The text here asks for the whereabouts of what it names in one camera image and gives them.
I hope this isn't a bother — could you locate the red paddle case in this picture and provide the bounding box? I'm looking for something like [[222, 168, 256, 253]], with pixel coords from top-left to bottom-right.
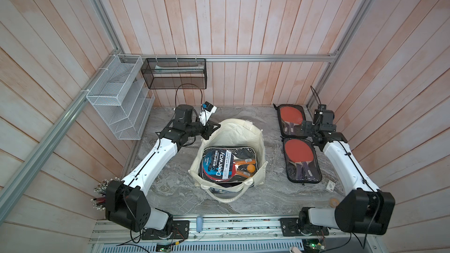
[[282, 138, 322, 184], [273, 104, 307, 138]]

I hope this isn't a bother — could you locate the canvas tote bag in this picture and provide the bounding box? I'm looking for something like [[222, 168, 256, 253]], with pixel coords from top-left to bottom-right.
[[188, 118, 267, 203]]

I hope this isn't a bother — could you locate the Deerway paddle set pack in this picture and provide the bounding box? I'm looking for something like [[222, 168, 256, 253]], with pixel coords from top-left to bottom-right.
[[199, 147, 259, 185]]

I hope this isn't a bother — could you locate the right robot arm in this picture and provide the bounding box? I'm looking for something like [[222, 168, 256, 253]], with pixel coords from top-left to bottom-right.
[[297, 104, 396, 235]]

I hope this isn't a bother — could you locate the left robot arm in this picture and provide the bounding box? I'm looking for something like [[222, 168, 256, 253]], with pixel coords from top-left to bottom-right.
[[103, 102, 220, 239]]

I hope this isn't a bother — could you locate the small white tag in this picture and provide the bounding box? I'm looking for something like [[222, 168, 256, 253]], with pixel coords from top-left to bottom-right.
[[326, 180, 336, 193]]

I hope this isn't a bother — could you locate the black mesh basket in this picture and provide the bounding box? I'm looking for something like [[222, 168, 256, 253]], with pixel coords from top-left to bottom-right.
[[141, 57, 207, 90]]

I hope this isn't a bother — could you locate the small blue cylinder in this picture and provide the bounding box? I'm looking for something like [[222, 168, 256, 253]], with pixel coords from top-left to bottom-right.
[[196, 216, 204, 233]]

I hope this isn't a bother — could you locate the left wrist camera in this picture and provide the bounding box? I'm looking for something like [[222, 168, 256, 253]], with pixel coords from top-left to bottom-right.
[[199, 101, 217, 126]]

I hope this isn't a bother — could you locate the white wire mesh shelf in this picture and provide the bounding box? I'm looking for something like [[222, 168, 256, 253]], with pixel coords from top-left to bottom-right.
[[87, 55, 155, 141]]

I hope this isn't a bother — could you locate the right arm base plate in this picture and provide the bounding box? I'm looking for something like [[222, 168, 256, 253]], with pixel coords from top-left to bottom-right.
[[279, 218, 329, 237]]

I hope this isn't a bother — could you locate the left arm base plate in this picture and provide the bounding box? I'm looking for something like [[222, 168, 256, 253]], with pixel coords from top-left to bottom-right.
[[141, 220, 190, 240]]

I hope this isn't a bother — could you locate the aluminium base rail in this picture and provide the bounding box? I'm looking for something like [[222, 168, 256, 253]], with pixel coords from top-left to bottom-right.
[[86, 214, 387, 253]]

